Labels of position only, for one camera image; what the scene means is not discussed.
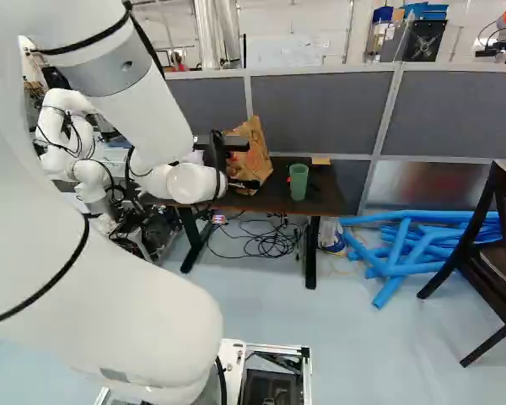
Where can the white robot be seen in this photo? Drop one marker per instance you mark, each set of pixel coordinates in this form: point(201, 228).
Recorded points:
point(63, 126)

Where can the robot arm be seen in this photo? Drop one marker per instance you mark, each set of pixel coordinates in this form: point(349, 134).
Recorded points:
point(109, 295)

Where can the blue foam tube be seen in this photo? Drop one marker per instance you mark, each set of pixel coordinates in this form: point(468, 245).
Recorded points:
point(413, 287)
point(360, 249)
point(390, 249)
point(371, 219)

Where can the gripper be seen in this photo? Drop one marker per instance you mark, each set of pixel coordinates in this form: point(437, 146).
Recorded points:
point(215, 143)

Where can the white and blue plastic bag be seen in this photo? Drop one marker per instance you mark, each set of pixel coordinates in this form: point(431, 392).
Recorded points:
point(331, 236)

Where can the grey office partition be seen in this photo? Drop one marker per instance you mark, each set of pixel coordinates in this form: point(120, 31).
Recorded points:
point(329, 114)

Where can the brown paper bag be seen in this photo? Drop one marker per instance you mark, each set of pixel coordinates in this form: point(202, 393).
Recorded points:
point(257, 152)

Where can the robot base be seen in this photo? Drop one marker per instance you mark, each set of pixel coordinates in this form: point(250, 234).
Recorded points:
point(274, 375)

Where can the dark wooden chair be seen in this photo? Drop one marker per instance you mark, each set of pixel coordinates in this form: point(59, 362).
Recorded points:
point(495, 270)

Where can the green plastic cup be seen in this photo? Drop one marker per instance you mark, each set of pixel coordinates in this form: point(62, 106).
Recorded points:
point(298, 183)

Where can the dark table with black legs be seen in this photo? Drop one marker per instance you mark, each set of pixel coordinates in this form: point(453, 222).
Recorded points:
point(274, 198)

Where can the small tan cardboard piece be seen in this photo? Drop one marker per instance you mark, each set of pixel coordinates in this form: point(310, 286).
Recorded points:
point(321, 160)

